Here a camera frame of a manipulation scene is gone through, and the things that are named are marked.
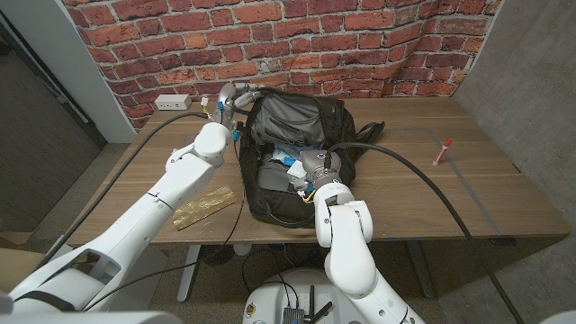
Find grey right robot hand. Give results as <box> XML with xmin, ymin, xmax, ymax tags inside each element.
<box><xmin>287</xmin><ymin>150</ymin><xmax>343</xmax><ymax>199</ymax></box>

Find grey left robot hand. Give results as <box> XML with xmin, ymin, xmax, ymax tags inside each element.
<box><xmin>211</xmin><ymin>82</ymin><xmax>266</xmax><ymax>131</ymax></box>

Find small white box package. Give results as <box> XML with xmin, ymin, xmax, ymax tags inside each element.
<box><xmin>286</xmin><ymin>159</ymin><xmax>310</xmax><ymax>190</ymax></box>

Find black backpack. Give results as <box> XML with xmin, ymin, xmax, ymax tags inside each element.
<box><xmin>238</xmin><ymin>87</ymin><xmax>386</xmax><ymax>230</ymax></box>

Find red white marker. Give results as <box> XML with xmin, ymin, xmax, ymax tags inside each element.
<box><xmin>432</xmin><ymin>138</ymin><xmax>453</xmax><ymax>167</ymax></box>

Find blue white plastic pouch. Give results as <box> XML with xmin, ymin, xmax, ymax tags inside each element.
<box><xmin>269</xmin><ymin>142</ymin><xmax>316</xmax><ymax>168</ymax></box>

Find white power strip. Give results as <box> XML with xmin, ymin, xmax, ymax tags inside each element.
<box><xmin>154</xmin><ymin>94</ymin><xmax>193</xmax><ymax>112</ymax></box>

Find brick print backdrop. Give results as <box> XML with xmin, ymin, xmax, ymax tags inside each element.
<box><xmin>62</xmin><ymin>0</ymin><xmax>503</xmax><ymax>131</ymax></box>

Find gold foil packet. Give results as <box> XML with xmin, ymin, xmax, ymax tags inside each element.
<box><xmin>171</xmin><ymin>184</ymin><xmax>239</xmax><ymax>232</ymax></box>

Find black round floor object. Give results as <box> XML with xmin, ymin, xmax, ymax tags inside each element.
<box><xmin>200</xmin><ymin>245</ymin><xmax>236</xmax><ymax>267</ymax></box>

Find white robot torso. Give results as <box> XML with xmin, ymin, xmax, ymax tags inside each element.
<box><xmin>241</xmin><ymin>267</ymin><xmax>374</xmax><ymax>324</ymax></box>

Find dark table leg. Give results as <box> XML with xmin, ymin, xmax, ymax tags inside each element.
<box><xmin>404</xmin><ymin>240</ymin><xmax>437</xmax><ymax>299</ymax></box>

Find small computer with antennas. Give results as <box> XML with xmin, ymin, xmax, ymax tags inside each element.
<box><xmin>282</xmin><ymin>284</ymin><xmax>334</xmax><ymax>324</ymax></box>

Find white table leg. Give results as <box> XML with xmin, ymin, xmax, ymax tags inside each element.
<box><xmin>176</xmin><ymin>244</ymin><xmax>203</xmax><ymax>303</ymax></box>

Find white robot head rim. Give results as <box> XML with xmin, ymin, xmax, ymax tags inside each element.
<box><xmin>0</xmin><ymin>310</ymin><xmax>184</xmax><ymax>324</ymax></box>

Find thick grey left arm cable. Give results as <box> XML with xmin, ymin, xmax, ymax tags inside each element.
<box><xmin>35</xmin><ymin>111</ymin><xmax>212</xmax><ymax>271</ymax></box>

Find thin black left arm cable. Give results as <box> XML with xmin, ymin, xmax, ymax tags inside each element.
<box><xmin>80</xmin><ymin>134</ymin><xmax>247</xmax><ymax>312</ymax></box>

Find black floor cables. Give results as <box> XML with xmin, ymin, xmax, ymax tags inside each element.
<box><xmin>240</xmin><ymin>245</ymin><xmax>328</xmax><ymax>296</ymax></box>

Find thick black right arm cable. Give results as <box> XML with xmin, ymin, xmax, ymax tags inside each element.
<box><xmin>324</xmin><ymin>141</ymin><xmax>526</xmax><ymax>324</ymax></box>

